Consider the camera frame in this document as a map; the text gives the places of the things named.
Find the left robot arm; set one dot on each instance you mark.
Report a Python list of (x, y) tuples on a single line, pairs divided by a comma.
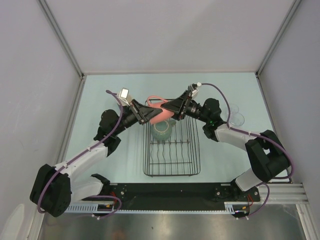
[(55, 187)]

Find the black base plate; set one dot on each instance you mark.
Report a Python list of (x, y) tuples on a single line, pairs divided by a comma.
[(178, 196)]

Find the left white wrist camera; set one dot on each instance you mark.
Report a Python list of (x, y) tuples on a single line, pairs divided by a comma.
[(124, 97)]

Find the black wire dish rack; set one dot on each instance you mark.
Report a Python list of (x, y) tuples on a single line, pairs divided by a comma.
[(179, 155)]

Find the green ceramic cup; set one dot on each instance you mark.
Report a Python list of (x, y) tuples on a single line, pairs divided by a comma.
[(162, 131)]

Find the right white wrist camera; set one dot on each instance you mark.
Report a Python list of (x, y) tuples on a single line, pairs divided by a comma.
[(194, 89)]

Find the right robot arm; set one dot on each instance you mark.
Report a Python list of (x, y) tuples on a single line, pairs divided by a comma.
[(266, 154)]

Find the white slotted cable duct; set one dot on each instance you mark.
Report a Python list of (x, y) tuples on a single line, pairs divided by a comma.
[(99, 208)]

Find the pink mug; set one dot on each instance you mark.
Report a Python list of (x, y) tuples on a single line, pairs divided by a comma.
[(164, 115)]

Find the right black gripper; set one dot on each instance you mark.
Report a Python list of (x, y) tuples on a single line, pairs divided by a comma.
[(175, 105)]

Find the aluminium frame rail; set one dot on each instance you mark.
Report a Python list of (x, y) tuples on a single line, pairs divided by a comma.
[(283, 193)]

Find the small clear faceted glass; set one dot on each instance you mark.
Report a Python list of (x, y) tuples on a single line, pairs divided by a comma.
[(233, 108)]

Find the tall clear faceted glass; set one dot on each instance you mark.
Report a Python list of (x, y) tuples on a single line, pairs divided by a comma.
[(236, 119)]

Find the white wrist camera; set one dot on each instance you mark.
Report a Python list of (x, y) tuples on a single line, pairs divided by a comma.
[(124, 97), (194, 89)]

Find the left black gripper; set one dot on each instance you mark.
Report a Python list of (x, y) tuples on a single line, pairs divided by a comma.
[(144, 114)]

